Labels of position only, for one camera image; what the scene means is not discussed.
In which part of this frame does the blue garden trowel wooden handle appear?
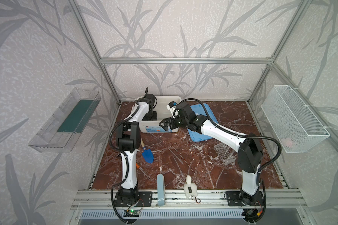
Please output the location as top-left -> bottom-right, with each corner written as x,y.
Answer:
141,140 -> 154,164

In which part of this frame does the aluminium front rail frame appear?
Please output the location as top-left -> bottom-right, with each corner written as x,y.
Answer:
71,189 -> 307,210

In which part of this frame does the white wire mesh basket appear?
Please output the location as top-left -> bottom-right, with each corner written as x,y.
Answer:
261,85 -> 330,153

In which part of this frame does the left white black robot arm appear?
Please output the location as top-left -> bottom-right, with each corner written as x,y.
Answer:
109,93 -> 156,202

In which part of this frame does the pink object in basket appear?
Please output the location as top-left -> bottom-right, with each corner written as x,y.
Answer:
281,138 -> 295,149

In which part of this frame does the clear acrylic wall shelf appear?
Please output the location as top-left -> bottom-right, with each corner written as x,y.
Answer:
28,88 -> 101,153

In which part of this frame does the light blue standing block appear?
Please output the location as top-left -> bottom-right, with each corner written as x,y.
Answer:
157,174 -> 165,207

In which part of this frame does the clear test tube rack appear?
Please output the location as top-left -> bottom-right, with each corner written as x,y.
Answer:
214,143 -> 236,166

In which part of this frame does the orange handled screwdriver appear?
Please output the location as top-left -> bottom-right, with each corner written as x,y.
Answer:
136,163 -> 150,179

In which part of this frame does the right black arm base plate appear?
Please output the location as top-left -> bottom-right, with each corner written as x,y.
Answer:
224,190 -> 265,207

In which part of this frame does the white plastic storage bin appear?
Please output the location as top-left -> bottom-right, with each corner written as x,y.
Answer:
139,96 -> 182,133

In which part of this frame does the blue plastic bin lid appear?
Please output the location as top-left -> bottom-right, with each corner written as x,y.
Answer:
185,103 -> 223,143

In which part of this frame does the green circuit board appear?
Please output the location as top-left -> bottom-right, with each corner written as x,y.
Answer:
123,209 -> 141,217

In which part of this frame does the white plastic squeeze bottle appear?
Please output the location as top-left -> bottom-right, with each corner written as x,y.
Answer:
183,175 -> 198,198

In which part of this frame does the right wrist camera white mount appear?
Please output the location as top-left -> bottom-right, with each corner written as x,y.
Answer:
167,101 -> 177,115

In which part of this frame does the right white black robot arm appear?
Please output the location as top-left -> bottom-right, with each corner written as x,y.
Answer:
159,98 -> 282,206

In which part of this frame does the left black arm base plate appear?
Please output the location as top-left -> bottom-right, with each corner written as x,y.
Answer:
114,191 -> 153,207

